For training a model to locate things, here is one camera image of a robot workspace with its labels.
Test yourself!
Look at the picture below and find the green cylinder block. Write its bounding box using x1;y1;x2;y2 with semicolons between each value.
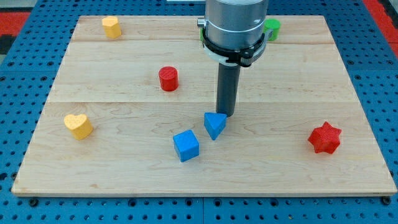
264;19;281;41

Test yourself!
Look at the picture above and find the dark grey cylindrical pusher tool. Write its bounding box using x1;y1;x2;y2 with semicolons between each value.
216;63;240;117

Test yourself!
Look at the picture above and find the red cylinder block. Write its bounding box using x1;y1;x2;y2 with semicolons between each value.
158;66;179;91

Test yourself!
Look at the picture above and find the blue triangle block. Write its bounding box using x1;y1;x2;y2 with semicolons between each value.
204;112;227;140

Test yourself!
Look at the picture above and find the yellow heart block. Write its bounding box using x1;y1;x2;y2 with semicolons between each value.
63;114;94;140

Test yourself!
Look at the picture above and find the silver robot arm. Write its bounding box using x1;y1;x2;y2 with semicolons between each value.
197;0;272;67

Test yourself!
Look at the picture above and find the red star block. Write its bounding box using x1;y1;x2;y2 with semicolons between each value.
308;121;342;154

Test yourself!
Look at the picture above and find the yellow pentagon block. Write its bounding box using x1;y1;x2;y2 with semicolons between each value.
102;16;122;39

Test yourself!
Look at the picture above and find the blue cube block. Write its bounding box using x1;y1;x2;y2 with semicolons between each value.
173;129;200;162

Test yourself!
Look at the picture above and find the wooden board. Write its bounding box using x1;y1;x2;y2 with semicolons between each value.
12;16;397;197

